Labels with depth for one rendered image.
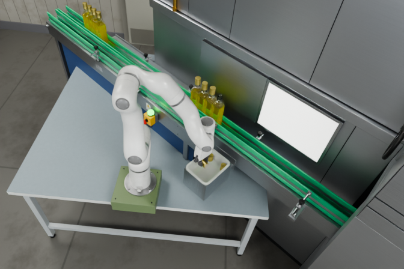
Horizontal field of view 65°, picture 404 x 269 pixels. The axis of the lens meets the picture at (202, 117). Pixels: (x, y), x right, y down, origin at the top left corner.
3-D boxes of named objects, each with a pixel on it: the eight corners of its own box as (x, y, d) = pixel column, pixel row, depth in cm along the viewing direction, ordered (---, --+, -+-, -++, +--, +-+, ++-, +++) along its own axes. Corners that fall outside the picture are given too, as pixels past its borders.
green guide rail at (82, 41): (202, 137, 193) (203, 128, 187) (201, 137, 192) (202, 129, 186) (50, 20, 268) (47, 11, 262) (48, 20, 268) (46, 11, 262)
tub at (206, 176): (229, 171, 193) (232, 163, 187) (204, 194, 181) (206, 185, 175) (208, 154, 200) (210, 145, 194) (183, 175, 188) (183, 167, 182)
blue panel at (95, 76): (209, 148, 226) (212, 132, 213) (192, 162, 216) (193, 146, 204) (82, 49, 294) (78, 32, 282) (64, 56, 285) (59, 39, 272)
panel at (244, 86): (320, 163, 174) (345, 120, 150) (318, 166, 173) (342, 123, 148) (201, 82, 213) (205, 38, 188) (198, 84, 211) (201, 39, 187)
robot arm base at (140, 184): (155, 196, 187) (155, 179, 174) (122, 196, 185) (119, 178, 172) (157, 169, 200) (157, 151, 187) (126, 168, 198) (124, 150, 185)
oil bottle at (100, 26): (109, 45, 251) (103, 12, 231) (103, 47, 248) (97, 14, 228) (104, 42, 253) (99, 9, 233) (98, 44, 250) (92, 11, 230)
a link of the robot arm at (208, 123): (213, 146, 160) (213, 132, 167) (216, 129, 151) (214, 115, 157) (196, 146, 160) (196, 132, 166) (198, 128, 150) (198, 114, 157)
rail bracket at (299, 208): (303, 211, 175) (317, 190, 158) (287, 232, 166) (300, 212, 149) (296, 206, 177) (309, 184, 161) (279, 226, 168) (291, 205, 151)
